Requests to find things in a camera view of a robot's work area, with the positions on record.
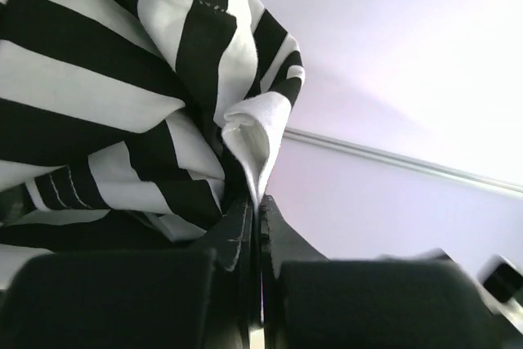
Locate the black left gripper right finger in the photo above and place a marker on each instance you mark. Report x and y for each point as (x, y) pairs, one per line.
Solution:
(311, 301)

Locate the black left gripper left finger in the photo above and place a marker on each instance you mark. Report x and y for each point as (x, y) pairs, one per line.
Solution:
(197, 297)

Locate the black white striped tank top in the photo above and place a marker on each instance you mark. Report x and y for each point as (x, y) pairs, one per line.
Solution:
(136, 122)

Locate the aluminium frame rail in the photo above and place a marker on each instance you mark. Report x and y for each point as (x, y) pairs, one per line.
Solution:
(401, 161)

